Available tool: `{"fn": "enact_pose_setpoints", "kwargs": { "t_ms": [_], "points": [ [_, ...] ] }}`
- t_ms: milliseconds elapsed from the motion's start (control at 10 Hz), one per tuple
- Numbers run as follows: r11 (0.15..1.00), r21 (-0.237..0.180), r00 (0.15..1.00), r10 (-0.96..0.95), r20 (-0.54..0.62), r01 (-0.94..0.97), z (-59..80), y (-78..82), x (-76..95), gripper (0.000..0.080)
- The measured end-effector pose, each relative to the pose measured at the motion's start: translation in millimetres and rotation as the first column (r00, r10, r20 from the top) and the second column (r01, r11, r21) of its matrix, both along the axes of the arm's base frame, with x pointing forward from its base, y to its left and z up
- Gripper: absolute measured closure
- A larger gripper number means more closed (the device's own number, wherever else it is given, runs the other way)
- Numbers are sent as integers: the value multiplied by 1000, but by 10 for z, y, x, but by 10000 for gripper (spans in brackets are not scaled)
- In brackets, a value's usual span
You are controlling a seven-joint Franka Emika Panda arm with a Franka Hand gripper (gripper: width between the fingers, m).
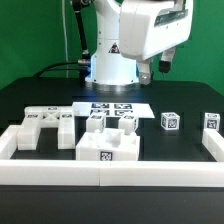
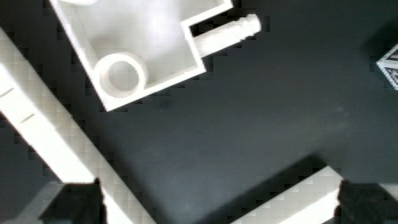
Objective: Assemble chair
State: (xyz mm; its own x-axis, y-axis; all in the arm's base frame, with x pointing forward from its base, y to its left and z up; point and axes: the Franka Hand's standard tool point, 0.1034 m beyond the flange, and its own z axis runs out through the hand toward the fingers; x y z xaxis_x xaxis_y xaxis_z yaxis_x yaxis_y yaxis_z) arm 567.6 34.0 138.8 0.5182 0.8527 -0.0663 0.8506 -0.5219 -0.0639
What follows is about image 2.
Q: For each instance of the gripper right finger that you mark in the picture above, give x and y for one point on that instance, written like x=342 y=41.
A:
x=367 y=205

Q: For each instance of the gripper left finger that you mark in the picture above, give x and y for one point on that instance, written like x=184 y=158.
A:
x=65 y=204

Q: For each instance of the white chair seat part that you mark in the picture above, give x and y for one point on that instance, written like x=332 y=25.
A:
x=133 y=43

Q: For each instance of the white chair leg with tag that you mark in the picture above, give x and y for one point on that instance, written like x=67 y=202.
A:
x=227 y=34

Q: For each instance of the small white tagged cube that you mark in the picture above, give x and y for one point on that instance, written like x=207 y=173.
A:
x=387 y=65

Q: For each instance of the white obstacle fence wall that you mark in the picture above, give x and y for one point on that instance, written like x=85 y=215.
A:
x=227 y=157

